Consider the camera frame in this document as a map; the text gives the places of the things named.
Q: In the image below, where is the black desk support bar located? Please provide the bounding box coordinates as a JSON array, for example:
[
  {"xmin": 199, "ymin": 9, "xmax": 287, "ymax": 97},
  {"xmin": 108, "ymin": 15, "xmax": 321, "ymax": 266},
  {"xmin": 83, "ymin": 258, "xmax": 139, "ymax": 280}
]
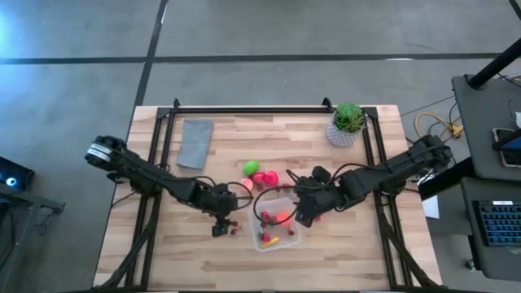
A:
[{"xmin": 418, "ymin": 156, "xmax": 476, "ymax": 201}]

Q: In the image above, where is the black device with blue light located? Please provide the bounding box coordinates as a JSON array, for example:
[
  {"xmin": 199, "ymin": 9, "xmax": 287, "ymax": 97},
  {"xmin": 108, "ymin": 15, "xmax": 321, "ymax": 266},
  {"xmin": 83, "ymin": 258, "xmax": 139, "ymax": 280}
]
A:
[{"xmin": 0, "ymin": 156, "xmax": 36, "ymax": 191}]

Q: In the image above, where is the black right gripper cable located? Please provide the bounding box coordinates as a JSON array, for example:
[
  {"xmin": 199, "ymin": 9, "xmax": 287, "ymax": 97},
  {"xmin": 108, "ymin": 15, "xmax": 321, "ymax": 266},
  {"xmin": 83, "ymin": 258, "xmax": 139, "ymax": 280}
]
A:
[{"xmin": 252, "ymin": 185, "xmax": 300, "ymax": 227}]

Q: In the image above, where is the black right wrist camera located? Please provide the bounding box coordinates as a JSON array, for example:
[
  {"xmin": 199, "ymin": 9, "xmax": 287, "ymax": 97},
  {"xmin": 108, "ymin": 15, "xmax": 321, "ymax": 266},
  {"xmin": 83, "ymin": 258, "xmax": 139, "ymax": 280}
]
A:
[{"xmin": 311, "ymin": 164, "xmax": 333, "ymax": 184}]

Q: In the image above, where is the black metal stand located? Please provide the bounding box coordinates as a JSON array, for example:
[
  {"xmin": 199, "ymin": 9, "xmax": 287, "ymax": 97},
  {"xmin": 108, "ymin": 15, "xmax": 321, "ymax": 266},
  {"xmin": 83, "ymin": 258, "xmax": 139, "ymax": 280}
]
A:
[{"xmin": 0, "ymin": 182, "xmax": 66, "ymax": 286}]

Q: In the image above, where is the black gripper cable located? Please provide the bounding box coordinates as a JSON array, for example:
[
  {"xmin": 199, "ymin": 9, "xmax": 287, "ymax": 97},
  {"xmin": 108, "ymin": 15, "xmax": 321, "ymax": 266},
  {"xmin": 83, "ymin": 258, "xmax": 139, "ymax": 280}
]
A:
[
  {"xmin": 227, "ymin": 181, "xmax": 255, "ymax": 211},
  {"xmin": 252, "ymin": 185, "xmax": 300, "ymax": 227}
]

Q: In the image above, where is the grey keyboard desk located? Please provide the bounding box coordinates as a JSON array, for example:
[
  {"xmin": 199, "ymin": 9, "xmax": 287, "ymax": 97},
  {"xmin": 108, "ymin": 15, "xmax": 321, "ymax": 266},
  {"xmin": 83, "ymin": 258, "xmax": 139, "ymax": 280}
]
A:
[{"xmin": 459, "ymin": 177, "xmax": 521, "ymax": 282}]

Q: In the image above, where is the green toy fruit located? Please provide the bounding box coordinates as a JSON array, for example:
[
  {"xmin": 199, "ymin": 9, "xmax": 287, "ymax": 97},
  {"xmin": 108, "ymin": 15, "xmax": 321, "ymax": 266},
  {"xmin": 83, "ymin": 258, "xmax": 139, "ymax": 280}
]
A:
[{"xmin": 243, "ymin": 160, "xmax": 261, "ymax": 177}]

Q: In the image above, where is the clear plastic tupperware container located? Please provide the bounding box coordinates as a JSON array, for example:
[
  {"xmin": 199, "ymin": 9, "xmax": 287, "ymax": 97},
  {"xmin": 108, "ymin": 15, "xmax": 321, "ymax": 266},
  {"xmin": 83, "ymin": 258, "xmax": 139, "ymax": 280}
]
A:
[{"xmin": 247, "ymin": 196, "xmax": 303, "ymax": 253}]

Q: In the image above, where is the black round pole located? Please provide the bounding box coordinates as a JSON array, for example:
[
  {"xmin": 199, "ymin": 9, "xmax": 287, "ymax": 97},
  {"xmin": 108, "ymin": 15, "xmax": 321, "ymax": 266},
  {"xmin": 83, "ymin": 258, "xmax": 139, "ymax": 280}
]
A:
[{"xmin": 466, "ymin": 37, "xmax": 521, "ymax": 90}]

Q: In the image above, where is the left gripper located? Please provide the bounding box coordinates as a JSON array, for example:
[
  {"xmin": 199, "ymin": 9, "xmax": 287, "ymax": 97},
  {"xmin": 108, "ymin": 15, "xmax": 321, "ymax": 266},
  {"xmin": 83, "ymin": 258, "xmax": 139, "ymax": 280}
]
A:
[{"xmin": 199, "ymin": 182, "xmax": 239, "ymax": 238}]

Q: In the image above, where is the yellow extension cable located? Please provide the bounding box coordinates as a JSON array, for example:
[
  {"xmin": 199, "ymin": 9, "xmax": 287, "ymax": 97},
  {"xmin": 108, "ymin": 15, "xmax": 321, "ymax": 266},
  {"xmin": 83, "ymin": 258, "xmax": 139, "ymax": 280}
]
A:
[{"xmin": 414, "ymin": 112, "xmax": 464, "ymax": 139}]

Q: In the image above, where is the black aluminium rig frame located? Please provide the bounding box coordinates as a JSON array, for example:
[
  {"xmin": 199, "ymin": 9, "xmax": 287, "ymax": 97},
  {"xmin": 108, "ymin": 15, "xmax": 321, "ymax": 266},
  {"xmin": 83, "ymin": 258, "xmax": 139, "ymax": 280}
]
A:
[{"xmin": 92, "ymin": 97, "xmax": 444, "ymax": 292}]

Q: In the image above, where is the succulent in patterned white pot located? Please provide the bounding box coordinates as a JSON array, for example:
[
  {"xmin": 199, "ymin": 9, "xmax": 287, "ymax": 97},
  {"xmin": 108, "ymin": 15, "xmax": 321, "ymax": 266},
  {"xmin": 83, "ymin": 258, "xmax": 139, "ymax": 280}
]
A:
[{"xmin": 326, "ymin": 103, "xmax": 366, "ymax": 148}]

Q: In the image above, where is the backlit black keyboard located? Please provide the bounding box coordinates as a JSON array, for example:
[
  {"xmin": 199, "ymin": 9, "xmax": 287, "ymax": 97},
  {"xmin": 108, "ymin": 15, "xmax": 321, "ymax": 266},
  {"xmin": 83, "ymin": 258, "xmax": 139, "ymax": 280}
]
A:
[{"xmin": 471, "ymin": 199, "xmax": 521, "ymax": 247}]

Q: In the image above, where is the smartphone with dark screen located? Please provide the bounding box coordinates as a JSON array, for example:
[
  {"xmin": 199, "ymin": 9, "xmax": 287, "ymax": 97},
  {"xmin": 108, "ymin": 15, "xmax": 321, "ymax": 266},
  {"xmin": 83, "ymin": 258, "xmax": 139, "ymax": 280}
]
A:
[{"xmin": 491, "ymin": 127, "xmax": 521, "ymax": 169}]

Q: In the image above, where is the white paper sheet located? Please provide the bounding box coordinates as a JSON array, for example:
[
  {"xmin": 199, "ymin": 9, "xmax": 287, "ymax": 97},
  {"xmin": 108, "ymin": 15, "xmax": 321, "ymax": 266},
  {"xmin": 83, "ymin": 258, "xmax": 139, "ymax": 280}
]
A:
[{"xmin": 421, "ymin": 195, "xmax": 441, "ymax": 220}]

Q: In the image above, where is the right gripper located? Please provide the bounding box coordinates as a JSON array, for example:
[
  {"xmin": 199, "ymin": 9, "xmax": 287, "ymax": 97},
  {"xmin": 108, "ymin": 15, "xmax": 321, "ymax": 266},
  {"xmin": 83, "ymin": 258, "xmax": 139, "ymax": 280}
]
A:
[{"xmin": 293, "ymin": 181, "xmax": 341, "ymax": 228}]

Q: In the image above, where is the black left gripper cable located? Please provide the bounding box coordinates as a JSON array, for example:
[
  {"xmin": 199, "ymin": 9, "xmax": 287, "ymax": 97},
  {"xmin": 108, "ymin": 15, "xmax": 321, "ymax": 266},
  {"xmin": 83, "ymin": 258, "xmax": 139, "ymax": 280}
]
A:
[{"xmin": 227, "ymin": 181, "xmax": 255, "ymax": 211}]

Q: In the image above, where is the grey folded cloth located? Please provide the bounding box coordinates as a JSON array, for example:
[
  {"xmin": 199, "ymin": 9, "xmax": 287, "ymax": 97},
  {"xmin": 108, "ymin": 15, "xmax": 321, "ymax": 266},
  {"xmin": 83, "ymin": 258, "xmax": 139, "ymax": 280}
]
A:
[{"xmin": 176, "ymin": 118, "xmax": 215, "ymax": 171}]

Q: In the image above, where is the grey side desk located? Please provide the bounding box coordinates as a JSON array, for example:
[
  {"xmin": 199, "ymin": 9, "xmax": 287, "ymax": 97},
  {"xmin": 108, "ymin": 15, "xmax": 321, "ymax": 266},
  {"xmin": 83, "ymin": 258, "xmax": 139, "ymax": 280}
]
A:
[{"xmin": 450, "ymin": 74, "xmax": 521, "ymax": 182}]

